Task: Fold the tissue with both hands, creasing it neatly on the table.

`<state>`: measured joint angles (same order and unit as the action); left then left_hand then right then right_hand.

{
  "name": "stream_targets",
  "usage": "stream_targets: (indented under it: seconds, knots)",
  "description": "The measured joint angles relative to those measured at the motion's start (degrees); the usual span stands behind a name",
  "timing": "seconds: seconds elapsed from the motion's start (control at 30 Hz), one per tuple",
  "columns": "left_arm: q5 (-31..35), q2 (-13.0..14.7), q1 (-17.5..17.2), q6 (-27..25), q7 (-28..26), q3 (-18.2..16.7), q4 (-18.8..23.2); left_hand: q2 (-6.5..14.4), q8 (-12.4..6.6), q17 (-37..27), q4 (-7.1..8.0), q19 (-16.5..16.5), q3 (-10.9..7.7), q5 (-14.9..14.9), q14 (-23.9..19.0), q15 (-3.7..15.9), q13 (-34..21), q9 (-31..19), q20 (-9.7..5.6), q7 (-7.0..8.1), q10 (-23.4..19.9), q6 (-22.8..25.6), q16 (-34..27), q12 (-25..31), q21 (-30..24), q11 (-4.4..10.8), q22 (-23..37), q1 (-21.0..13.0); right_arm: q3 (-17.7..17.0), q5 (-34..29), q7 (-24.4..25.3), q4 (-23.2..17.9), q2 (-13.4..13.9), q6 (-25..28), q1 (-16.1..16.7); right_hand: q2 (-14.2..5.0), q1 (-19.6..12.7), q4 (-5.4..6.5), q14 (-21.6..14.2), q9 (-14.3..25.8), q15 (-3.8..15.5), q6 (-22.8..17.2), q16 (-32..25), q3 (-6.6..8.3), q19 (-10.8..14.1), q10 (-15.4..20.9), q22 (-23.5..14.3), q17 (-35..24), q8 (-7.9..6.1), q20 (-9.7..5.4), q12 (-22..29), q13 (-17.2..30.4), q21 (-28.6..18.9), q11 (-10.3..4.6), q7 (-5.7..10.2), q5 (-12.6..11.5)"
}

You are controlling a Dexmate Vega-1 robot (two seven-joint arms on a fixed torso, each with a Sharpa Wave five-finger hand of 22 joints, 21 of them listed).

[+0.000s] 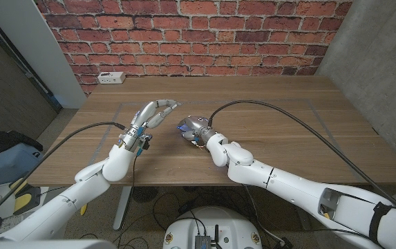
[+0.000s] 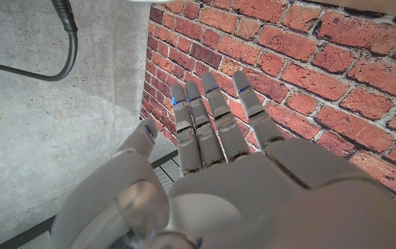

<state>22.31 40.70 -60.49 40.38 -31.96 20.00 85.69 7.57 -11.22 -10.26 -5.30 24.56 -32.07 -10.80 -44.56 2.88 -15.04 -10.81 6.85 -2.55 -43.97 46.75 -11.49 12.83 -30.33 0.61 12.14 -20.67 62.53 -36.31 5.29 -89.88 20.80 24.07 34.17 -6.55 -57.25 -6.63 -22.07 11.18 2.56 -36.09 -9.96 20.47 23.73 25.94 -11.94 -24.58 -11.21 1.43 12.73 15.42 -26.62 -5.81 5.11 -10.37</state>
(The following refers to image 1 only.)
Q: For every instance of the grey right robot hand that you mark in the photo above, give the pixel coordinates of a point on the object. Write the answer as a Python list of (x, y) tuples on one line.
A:
[(197, 122)]

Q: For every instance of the small grey electronics box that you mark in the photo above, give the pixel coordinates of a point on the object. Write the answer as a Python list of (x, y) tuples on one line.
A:
[(202, 242)]

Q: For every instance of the white tissue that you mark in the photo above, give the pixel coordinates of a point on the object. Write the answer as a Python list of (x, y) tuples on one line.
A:
[(185, 134)]

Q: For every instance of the white robot torso base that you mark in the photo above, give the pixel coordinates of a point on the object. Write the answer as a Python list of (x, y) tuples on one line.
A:
[(225, 221)]

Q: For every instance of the small silver metal clip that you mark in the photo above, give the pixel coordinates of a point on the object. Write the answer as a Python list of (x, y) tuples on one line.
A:
[(146, 137)]

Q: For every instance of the white power strip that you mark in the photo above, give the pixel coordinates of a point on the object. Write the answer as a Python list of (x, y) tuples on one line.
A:
[(111, 77)]

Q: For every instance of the white robot shoulder housing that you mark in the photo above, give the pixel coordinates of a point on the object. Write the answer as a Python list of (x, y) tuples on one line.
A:
[(45, 245)]

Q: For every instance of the black plug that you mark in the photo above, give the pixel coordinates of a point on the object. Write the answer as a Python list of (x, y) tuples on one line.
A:
[(285, 243)]

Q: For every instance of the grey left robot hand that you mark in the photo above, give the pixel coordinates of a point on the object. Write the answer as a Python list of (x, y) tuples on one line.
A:
[(146, 112)]

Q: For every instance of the yellow and black object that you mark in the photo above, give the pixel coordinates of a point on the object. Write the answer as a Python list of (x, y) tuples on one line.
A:
[(18, 183)]

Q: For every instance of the black antenna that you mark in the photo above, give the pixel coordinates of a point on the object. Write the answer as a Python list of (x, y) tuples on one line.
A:
[(216, 235)]

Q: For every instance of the black bag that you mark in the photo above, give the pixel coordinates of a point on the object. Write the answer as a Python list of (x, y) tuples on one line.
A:
[(0, 141)]

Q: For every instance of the dark table leg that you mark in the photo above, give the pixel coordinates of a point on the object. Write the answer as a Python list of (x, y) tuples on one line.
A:
[(304, 221)]

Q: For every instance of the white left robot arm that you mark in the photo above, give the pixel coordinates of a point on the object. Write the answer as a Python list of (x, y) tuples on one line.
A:
[(80, 190)]

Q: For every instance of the red brick printed backdrop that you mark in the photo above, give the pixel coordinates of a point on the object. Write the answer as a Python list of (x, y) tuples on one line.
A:
[(197, 34)]

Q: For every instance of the white table leg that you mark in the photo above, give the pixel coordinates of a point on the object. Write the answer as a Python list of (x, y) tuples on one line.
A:
[(121, 207)]

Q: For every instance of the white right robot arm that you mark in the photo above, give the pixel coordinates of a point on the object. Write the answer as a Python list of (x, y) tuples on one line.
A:
[(287, 183)]

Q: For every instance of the black round fan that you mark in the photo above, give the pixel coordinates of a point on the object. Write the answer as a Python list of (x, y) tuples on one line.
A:
[(144, 194)]

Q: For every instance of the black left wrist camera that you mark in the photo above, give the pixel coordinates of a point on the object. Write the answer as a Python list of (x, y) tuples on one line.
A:
[(144, 146)]

